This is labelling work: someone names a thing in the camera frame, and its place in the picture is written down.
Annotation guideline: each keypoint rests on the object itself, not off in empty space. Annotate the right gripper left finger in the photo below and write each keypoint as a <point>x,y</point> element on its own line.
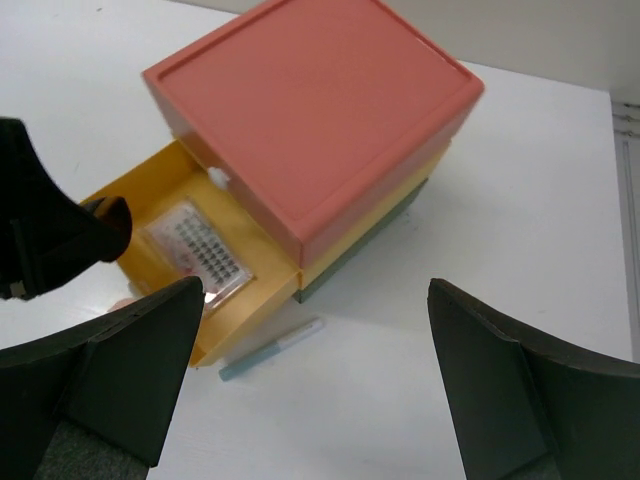
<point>95,401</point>

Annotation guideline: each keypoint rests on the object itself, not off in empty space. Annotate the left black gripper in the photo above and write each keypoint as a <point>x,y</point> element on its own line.
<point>47,239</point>

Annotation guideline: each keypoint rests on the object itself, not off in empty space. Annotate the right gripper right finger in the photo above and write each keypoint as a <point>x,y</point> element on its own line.
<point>526,404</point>

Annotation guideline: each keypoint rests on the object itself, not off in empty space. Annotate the round pink powder puff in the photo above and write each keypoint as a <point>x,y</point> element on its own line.
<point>121,304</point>

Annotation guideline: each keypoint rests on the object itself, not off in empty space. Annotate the yellow drawer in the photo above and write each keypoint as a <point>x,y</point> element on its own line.
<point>171,176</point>

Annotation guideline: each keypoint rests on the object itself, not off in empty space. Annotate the nail sticker packet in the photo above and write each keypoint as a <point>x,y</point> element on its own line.
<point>193,247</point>

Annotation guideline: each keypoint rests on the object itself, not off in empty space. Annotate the red top drawer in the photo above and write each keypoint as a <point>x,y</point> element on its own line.
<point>320,125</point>

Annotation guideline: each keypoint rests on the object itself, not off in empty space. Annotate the blue eyebrow razor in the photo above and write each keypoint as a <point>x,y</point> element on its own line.
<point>270,349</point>

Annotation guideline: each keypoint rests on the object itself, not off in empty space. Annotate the three-drawer organizer box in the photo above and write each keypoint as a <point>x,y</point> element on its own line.
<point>320,125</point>

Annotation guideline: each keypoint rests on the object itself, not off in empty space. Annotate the aluminium rail right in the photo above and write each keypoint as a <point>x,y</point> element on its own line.
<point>626,135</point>

